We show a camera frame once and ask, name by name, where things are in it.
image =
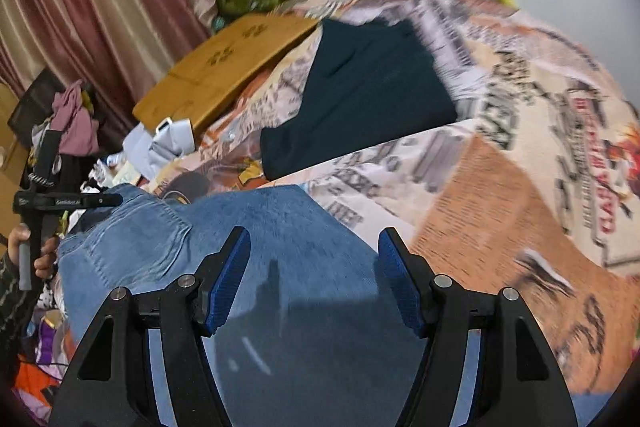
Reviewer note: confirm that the dark navy folded pants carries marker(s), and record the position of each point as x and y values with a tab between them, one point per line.
370	97

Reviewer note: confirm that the small white device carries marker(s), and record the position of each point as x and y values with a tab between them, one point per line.
165	125

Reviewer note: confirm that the heap of colourful clothes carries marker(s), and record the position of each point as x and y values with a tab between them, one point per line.
35	377

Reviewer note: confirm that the person's left hand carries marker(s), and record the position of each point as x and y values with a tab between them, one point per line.
44	257

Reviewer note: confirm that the blue denim jeans pants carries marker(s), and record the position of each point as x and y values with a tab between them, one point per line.
300	247

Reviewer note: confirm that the pink cloth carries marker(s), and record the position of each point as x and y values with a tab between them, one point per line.
75	122

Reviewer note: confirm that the person's left forearm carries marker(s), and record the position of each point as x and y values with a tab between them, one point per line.
12	302

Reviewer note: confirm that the wooden lap desk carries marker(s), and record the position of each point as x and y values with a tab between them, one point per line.
220	67

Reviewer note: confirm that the white crumpled shirt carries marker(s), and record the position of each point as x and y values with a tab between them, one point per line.
160	152

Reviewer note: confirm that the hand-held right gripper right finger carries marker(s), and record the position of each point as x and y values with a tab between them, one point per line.
400	282

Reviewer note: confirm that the black chair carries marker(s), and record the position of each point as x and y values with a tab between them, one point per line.
30	107

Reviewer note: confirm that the printed newspaper-pattern blanket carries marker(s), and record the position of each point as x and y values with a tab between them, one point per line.
500	207

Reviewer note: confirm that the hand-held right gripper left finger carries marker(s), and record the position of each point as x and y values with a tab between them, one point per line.
227	282

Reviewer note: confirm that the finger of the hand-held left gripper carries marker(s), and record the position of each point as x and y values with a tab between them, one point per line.
102	200

